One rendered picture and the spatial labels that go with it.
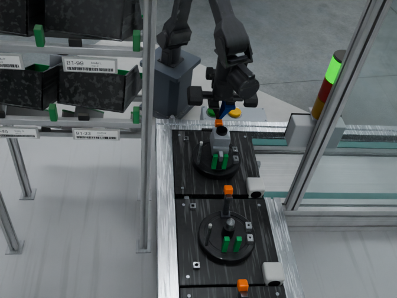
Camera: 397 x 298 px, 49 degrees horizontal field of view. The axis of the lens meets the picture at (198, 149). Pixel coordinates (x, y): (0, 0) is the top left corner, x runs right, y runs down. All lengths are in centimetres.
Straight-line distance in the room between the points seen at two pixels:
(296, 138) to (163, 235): 40
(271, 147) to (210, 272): 50
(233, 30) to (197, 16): 281
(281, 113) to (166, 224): 70
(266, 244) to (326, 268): 22
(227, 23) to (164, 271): 59
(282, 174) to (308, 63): 228
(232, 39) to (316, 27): 302
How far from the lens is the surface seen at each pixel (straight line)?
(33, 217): 127
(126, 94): 86
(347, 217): 128
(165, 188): 118
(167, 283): 103
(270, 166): 134
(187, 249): 106
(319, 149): 103
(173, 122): 135
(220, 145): 116
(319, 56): 367
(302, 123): 101
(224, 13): 107
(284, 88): 321
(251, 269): 106
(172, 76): 136
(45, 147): 143
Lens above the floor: 188
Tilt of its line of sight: 46 degrees down
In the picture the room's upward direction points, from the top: 9 degrees clockwise
